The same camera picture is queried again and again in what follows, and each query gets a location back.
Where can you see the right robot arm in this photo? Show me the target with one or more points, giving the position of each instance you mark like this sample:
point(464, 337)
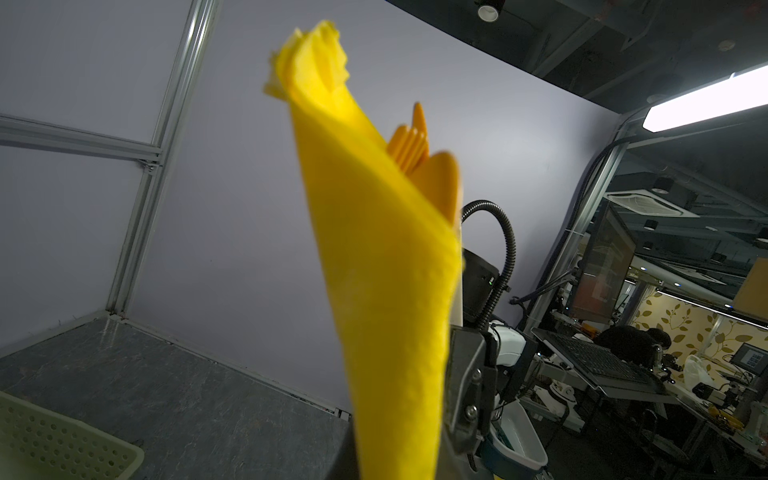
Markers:
point(484, 420)

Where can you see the computer monitor in background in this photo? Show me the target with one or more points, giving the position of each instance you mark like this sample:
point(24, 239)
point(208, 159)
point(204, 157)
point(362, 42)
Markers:
point(603, 268)

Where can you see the orange plastic fork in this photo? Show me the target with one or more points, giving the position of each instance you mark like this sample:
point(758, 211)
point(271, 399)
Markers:
point(408, 148)

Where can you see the ceiling strip light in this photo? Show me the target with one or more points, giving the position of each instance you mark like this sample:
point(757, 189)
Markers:
point(741, 91)

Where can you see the orange plastic spoon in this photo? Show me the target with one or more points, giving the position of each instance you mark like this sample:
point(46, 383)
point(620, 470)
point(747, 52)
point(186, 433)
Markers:
point(438, 179)

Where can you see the light green plastic basket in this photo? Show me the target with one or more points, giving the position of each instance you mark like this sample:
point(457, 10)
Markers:
point(37, 443)

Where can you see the black keyboard in background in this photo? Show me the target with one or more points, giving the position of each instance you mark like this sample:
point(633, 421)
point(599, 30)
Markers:
point(598, 365)

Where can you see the yellow paper napkin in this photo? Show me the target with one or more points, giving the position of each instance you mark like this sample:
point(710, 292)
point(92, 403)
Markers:
point(391, 262)

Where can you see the orange plastic knife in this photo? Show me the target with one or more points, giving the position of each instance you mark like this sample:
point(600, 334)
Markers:
point(418, 122)

